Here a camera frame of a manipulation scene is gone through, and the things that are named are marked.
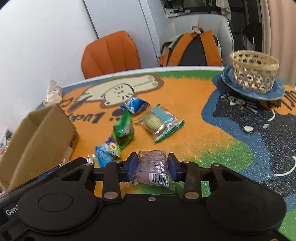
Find blue snack packet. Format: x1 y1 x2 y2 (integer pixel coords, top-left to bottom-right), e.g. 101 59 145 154
95 137 121 168
120 97 149 115

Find purple bread packet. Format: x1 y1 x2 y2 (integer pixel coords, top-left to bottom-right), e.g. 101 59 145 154
126 150 175 191

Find dark green snack packet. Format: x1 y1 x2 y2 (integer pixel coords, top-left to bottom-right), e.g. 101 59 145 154
111 110 134 150

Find light blue cracker packet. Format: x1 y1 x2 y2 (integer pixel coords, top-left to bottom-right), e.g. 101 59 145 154
134 103 185 143

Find colourful cat table mat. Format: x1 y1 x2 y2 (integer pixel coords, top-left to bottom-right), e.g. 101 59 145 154
60 67 295 240

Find cardboard box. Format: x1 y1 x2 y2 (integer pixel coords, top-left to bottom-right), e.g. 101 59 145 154
1 104 79 192

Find tissue pack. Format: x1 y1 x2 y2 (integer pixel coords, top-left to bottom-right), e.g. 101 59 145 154
43 80 63 106

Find blue plate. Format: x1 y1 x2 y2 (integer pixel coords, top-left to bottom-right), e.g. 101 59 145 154
221 66 285 101

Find orange chair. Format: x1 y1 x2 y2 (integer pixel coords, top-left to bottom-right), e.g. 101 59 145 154
81 31 142 79

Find woven bamboo basket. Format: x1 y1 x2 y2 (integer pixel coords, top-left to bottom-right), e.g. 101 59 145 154
230 50 280 89

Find orange black backpack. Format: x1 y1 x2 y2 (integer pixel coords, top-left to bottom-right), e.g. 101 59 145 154
159 26 223 67

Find white grey chair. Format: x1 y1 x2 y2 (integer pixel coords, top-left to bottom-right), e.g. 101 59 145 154
159 14 234 67

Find pink curtain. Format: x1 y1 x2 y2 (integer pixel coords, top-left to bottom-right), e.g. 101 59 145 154
260 0 296 86

